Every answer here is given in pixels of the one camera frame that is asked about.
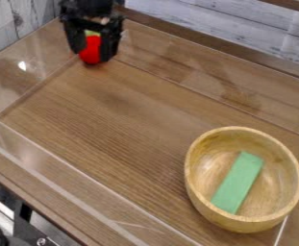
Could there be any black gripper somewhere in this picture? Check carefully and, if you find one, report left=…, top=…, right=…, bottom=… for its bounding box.
left=59, top=0, right=125, bottom=62

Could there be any red plush strawberry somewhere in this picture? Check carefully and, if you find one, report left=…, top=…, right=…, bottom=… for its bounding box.
left=79, top=30, right=102, bottom=64

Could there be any wooden bowl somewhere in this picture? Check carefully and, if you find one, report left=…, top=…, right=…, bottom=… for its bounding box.
left=184, top=126, right=299, bottom=234

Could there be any green rectangular block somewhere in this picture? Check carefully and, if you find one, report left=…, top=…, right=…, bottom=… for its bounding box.
left=212, top=152, right=264, bottom=214

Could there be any clear acrylic wall panel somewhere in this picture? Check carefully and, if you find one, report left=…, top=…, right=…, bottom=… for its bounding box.
left=0, top=121, right=201, bottom=246

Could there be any black table leg frame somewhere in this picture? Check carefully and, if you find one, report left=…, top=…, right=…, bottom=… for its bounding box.
left=14, top=200, right=74, bottom=246

